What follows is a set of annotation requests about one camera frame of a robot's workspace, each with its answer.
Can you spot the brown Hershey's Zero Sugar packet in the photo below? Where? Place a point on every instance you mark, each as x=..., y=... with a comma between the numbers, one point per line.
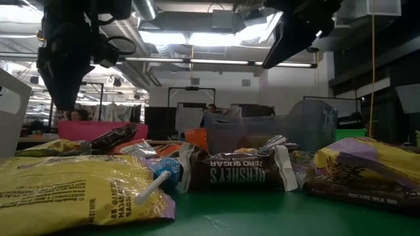
x=236, y=170

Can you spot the blue lollipop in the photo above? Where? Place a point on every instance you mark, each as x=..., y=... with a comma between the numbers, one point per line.
x=165, y=167

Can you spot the orange plastic basket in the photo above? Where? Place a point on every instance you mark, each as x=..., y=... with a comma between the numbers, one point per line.
x=196, y=137

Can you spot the smoky transparent plastic bin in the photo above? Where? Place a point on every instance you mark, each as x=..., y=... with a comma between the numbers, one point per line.
x=249, y=131

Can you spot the white ventilation unit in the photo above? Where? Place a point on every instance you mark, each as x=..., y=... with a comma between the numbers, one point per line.
x=387, y=8

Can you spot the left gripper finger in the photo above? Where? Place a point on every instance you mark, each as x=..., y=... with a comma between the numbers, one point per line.
x=67, y=88

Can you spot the person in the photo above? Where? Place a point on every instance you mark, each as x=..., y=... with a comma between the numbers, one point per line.
x=212, y=108
x=79, y=115

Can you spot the green plastic basket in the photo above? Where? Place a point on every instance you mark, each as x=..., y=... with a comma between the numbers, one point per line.
x=348, y=134

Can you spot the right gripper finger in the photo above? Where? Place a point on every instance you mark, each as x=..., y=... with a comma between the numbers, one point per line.
x=288, y=42

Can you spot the black dome camera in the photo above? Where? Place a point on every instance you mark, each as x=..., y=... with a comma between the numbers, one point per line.
x=311, y=50

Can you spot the yellow Sour Patch packet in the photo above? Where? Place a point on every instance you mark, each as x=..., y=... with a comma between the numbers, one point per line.
x=377, y=157
x=52, y=147
x=65, y=193

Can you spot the orange Reese's cup packet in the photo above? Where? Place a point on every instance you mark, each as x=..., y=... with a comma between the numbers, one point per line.
x=168, y=150
x=134, y=149

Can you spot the pale cloth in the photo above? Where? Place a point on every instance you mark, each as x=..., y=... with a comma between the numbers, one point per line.
x=115, y=113

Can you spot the orange Alter Eco truffle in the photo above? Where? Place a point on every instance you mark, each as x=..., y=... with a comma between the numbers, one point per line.
x=246, y=150

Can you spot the long ceiling tube light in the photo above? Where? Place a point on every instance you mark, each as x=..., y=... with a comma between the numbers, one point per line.
x=213, y=61

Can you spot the patterned cloth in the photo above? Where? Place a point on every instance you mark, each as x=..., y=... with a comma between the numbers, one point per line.
x=92, y=114

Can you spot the black monitor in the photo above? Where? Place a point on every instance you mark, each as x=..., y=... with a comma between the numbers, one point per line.
x=160, y=121

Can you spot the black camera frame stand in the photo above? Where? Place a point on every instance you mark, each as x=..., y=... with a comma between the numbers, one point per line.
x=101, y=98
x=192, y=88

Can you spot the grey fabric panel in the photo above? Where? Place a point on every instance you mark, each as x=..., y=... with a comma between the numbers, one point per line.
x=188, y=121

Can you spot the pink plastic bin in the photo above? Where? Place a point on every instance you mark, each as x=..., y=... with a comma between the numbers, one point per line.
x=75, y=131

